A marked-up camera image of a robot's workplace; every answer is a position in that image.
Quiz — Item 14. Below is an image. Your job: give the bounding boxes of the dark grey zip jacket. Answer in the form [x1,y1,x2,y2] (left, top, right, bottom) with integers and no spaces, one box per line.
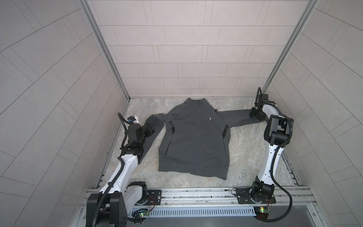
[144,98,259,180]

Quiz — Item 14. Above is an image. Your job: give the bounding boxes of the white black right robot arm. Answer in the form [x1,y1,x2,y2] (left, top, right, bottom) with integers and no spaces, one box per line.
[250,89,294,203]

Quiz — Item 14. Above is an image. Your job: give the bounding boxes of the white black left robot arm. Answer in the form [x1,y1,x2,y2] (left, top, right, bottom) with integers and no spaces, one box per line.
[86,123,155,227]

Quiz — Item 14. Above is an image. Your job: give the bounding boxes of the left green circuit board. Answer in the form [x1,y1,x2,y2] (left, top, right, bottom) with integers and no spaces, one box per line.
[130,209,150,223]

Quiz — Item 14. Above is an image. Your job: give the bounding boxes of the green circuit board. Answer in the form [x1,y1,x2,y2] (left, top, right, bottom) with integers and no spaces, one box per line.
[254,206,271,220]
[130,209,150,223]

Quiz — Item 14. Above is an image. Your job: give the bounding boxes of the white vent grille strip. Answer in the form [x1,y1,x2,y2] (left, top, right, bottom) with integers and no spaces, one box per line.
[148,206,256,218]

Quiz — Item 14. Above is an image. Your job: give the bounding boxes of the right green circuit board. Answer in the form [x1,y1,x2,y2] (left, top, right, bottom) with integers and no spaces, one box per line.
[254,206,271,220]

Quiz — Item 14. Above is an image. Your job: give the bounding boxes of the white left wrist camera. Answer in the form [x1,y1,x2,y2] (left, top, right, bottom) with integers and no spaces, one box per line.
[127,115,140,125]

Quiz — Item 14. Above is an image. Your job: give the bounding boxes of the right black corrugated cable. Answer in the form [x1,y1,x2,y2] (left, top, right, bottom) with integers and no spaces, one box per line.
[253,86,294,223]

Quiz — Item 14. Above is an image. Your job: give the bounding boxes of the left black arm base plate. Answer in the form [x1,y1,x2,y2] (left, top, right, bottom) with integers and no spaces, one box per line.
[135,190,162,206]

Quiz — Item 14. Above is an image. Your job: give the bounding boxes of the aluminium left corner post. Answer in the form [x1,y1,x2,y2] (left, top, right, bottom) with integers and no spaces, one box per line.
[79,0,130,102]

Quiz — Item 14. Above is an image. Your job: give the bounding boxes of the aluminium corner post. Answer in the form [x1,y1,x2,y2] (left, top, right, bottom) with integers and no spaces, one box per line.
[79,0,130,102]
[256,0,319,99]

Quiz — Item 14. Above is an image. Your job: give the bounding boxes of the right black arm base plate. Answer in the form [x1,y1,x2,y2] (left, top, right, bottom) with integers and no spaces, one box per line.
[231,187,276,204]

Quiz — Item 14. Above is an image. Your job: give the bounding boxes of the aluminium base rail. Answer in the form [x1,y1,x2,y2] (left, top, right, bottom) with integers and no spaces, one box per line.
[79,185,317,211]

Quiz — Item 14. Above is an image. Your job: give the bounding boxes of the aluminium right corner post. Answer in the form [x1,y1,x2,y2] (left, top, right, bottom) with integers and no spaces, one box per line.
[256,0,319,99]

